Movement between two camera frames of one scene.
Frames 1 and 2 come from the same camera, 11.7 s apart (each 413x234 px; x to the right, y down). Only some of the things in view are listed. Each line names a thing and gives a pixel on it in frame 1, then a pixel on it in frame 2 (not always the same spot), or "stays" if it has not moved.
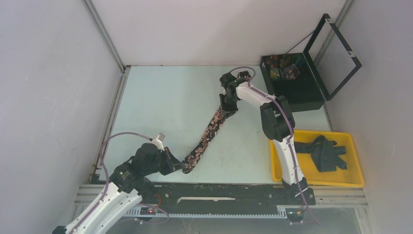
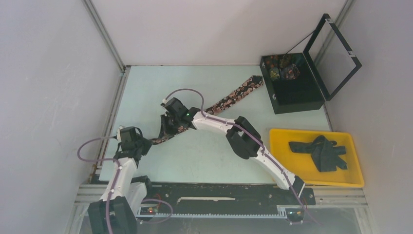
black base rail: (172, 195) stays
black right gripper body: (228, 105) -> (171, 124)
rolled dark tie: (285, 61) stays
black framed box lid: (356, 67) stays
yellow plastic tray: (352, 176) stays
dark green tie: (324, 153) stays
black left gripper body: (149, 169) -> (143, 144)
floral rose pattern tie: (218, 119) -> (171, 127)
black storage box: (290, 77) stays
